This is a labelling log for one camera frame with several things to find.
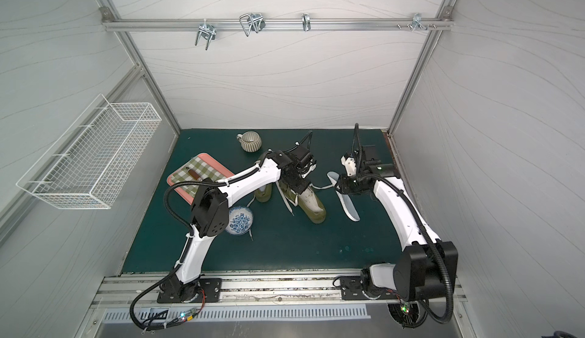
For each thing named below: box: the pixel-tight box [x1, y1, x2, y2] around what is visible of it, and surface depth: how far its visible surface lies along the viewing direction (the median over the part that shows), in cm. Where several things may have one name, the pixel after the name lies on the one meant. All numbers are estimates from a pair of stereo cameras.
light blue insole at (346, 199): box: [326, 170, 362, 222], surface depth 78 cm
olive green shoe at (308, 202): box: [278, 180, 327, 224], surface depth 90 cm
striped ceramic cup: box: [236, 130, 263, 154], surface depth 110 cm
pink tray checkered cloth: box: [166, 153, 235, 205], surface depth 106 cm
